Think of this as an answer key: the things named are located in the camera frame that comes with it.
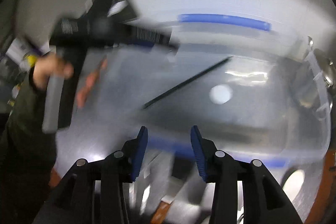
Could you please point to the black chopstick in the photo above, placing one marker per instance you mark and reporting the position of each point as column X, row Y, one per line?
column 187, row 81

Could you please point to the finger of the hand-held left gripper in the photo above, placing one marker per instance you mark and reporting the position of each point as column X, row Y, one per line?
column 147, row 36

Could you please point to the round metal object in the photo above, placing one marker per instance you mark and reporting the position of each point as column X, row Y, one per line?
column 326, row 66

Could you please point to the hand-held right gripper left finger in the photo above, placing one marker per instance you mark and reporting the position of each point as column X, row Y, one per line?
column 138, row 158

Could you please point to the person's left hand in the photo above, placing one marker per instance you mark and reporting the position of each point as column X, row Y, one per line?
column 51, row 69

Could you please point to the yellow capped object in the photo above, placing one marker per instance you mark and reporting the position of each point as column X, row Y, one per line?
column 30, row 60

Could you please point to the person's left forearm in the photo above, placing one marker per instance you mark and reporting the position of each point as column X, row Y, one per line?
column 23, row 134

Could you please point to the orange utensil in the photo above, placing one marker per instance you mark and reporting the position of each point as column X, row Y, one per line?
column 90, row 85

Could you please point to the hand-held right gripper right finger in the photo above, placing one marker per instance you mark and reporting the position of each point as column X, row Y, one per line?
column 198, row 158

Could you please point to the clear plastic container blue rim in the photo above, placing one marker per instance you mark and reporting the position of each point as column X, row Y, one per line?
column 210, row 82

